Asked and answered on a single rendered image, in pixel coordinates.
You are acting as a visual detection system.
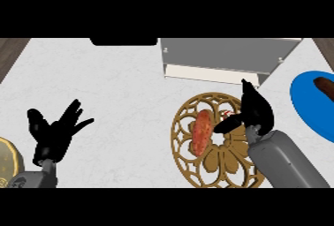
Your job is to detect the gold round object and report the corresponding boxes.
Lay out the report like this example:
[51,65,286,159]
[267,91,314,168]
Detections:
[0,137,26,189]

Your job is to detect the blue round plate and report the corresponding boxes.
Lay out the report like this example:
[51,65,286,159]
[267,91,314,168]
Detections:
[289,70,334,144]

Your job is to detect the brown sausage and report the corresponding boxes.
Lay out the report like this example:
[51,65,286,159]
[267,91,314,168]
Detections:
[313,76,334,102]

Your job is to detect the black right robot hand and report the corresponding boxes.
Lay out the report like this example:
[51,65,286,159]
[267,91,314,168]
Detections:
[212,78,274,137]

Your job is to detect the orange-red elongated food item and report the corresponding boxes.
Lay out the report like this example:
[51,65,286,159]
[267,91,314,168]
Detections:
[190,109,214,157]

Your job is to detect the gold openwork round placemat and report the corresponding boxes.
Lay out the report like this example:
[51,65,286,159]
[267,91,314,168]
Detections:
[169,92,265,189]

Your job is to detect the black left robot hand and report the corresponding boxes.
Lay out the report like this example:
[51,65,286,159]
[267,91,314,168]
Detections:
[26,98,94,163]

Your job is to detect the red and white cupcake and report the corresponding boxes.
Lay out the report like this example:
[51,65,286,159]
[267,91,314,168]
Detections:
[220,109,239,122]

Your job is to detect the black appliance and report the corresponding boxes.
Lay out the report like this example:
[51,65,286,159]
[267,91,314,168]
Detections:
[88,38,159,47]

